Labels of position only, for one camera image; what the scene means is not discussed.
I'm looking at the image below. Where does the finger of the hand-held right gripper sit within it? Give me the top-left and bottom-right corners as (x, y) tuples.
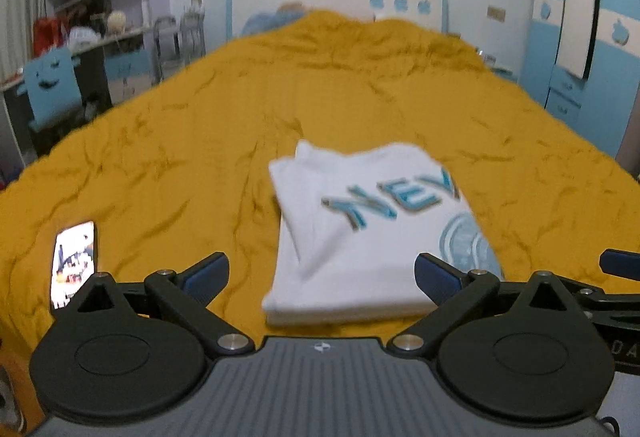
(599, 248), (640, 279)
(570, 286), (640, 317)

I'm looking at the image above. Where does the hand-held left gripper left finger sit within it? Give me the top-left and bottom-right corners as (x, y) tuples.
(54, 253), (256, 358)

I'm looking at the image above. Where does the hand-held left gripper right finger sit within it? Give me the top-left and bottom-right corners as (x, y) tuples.
(387, 253), (591, 361)

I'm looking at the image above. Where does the white printed t-shirt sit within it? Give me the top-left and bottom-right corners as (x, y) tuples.
(261, 140), (506, 329)

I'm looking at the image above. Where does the smartphone with lit screen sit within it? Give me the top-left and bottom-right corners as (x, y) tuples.
(50, 219), (99, 313)

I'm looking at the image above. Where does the yellow blanket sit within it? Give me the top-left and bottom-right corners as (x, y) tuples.
(0, 10), (640, 434)

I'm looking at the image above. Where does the blue and white wardrobe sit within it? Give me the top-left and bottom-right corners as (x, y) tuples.
(517, 0), (640, 178)

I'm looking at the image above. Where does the grey chair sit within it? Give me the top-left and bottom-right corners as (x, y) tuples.
(152, 16), (184, 82)
(179, 10), (207, 67)

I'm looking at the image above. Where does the blue chair with face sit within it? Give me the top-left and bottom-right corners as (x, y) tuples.
(22, 48), (99, 144)

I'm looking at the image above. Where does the cluttered desk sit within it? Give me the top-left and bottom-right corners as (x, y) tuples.
(0, 24), (156, 158)

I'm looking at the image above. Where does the blue pillow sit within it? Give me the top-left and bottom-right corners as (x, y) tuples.
(240, 1), (313, 37)

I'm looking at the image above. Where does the cream round ball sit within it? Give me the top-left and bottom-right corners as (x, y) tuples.
(106, 10), (129, 36)

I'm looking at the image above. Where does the red bag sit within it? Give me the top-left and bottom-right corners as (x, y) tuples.
(34, 16), (66, 55)

